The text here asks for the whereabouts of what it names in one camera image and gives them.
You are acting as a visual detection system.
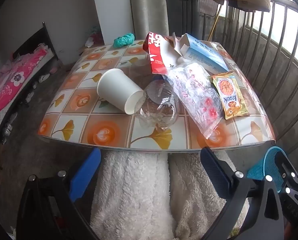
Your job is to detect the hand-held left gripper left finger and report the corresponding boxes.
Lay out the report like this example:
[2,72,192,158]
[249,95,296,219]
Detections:
[16,147,102,240]

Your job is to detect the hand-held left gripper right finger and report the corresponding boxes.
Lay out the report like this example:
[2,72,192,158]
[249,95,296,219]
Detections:
[200,146,287,240]

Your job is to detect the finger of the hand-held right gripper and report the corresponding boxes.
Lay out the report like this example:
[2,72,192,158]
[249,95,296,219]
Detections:
[275,152,298,220]

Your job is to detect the blue plastic basket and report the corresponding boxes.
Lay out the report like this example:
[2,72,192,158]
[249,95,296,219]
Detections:
[248,146,293,193]

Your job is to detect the yellow snack packet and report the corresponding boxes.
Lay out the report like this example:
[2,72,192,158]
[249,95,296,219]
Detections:
[210,71,250,120]

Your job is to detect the clear zip bag pink print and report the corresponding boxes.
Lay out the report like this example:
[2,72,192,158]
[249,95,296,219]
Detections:
[164,62,223,140]

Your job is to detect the clear plastic bottle blue label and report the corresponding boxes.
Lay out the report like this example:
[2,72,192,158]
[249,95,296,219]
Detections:
[138,76,181,133]

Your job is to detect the white paper cup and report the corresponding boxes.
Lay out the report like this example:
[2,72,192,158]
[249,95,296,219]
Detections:
[97,68,146,115]

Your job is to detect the blue and white carton box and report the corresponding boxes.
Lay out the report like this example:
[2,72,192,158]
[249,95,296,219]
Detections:
[174,33,230,73]

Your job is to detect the red and white plastic bag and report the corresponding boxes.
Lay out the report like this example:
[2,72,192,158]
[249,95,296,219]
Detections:
[145,31,189,75]

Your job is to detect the teal plastic bag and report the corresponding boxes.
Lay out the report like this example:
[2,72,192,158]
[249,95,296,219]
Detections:
[113,32,135,48]

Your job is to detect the patterned tablecloth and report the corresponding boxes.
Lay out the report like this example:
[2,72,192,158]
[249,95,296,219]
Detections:
[37,39,277,153]

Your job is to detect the scattered shoes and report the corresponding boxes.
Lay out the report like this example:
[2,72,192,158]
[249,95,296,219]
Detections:
[1,65,60,143]

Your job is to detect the pink floral blanket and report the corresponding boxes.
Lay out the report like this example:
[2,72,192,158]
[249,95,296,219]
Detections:
[0,47,48,130]

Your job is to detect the pile of clothes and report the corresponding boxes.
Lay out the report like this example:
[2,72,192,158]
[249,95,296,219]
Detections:
[85,26,104,48]

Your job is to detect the dark grey cabinet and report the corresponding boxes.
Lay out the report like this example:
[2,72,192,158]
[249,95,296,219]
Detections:
[165,0,201,40]

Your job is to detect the metal railing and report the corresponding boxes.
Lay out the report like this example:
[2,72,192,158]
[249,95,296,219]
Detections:
[164,0,298,155]

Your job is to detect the grey curtain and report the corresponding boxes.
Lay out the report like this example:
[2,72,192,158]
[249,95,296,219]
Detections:
[127,0,169,39]

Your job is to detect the black bed frame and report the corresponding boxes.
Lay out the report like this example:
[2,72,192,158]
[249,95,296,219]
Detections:
[0,21,62,155]

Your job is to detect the yellow broom handle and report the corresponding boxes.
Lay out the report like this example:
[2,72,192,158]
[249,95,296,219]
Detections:
[208,5,222,42]

